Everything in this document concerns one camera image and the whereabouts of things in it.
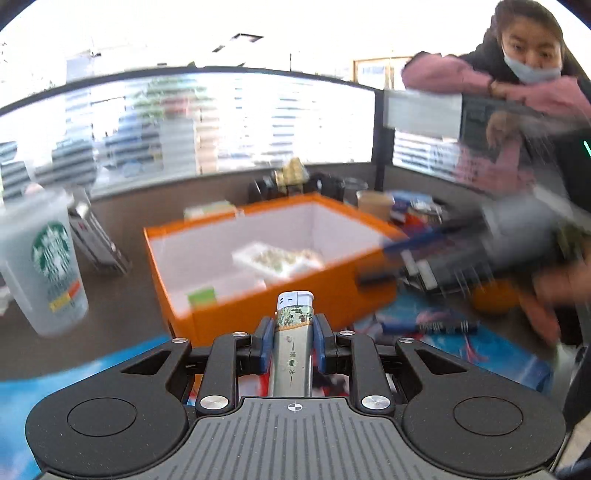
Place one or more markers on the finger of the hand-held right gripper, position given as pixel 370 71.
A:
pixel 443 272
pixel 434 237

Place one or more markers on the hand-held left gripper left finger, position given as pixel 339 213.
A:
pixel 264 345

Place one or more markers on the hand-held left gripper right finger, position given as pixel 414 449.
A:
pixel 319 345

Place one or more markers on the silver patterned lighter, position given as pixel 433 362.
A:
pixel 293 350

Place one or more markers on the orange cardboard box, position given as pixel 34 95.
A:
pixel 277 304

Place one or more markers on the person's right hand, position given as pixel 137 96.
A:
pixel 554 300

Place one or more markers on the drink can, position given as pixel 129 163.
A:
pixel 422 216

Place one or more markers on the blue tissue packet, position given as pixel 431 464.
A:
pixel 406 199

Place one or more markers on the black pen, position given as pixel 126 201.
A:
pixel 438 327

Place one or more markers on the orange fruit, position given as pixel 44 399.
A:
pixel 496 300

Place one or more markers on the small green white box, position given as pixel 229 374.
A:
pixel 202 297

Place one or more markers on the white packet in box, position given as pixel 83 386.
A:
pixel 272 261

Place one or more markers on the frosted striped glass partition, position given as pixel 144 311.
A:
pixel 300 120
pixel 415 152

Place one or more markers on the blue printed desk mat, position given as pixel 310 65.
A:
pixel 498 355

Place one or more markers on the black mesh desk organizer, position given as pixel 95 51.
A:
pixel 323 184

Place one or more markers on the white sign panel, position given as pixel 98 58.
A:
pixel 422 113

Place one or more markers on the flat white green box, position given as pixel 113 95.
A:
pixel 207 211

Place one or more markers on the clear plastic cup green logo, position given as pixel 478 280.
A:
pixel 41 286

